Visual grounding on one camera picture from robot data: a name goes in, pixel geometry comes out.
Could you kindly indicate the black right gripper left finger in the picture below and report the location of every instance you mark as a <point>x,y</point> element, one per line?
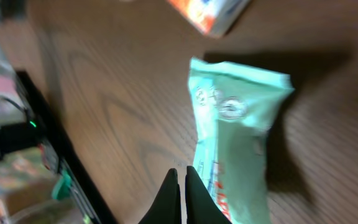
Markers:
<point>166,207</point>

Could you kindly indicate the orange Kleenex tissue pack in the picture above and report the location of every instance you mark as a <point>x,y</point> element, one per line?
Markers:
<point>212,18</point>

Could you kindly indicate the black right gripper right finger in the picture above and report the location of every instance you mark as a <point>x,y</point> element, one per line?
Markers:
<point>200,207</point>

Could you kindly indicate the teal wet wipes pack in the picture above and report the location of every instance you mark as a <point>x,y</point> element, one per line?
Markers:
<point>235,106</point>

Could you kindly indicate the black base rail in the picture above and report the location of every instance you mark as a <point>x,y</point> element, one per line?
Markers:
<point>82,189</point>

